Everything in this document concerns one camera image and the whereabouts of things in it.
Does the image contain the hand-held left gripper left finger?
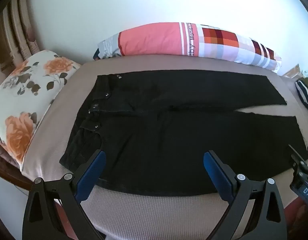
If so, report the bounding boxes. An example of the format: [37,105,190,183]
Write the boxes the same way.
[22,149,107,240]

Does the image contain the beige bed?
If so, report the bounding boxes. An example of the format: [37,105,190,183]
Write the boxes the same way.
[21,52,308,240]

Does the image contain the black pants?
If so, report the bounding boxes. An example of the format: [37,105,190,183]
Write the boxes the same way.
[59,70,308,196]

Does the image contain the striped dark cloth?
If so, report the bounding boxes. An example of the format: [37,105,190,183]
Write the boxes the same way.
[295,77,308,118]

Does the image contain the beige curtain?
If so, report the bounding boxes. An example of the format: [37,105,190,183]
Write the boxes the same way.
[0,0,41,90]

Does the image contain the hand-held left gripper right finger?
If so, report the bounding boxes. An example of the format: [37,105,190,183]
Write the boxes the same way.
[203,150,287,240]

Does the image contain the wooden bed frame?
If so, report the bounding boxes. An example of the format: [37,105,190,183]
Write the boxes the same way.
[0,140,31,183]

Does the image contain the pink patchwork pillow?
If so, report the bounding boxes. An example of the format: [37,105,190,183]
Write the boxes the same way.
[92,22,282,73]

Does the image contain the floral pillow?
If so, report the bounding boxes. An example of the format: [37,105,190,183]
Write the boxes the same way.
[0,50,82,173]

